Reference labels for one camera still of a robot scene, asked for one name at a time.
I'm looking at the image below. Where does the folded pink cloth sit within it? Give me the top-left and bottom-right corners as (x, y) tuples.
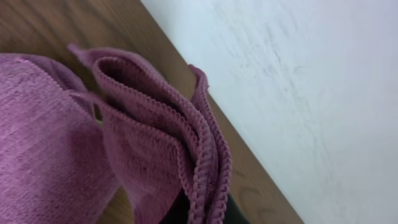
(1, 54), (119, 224)

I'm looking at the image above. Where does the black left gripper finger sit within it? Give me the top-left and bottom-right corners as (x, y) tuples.
(160, 189), (250, 224)

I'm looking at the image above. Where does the purple cloth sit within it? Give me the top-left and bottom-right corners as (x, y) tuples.
(69, 45), (232, 223)

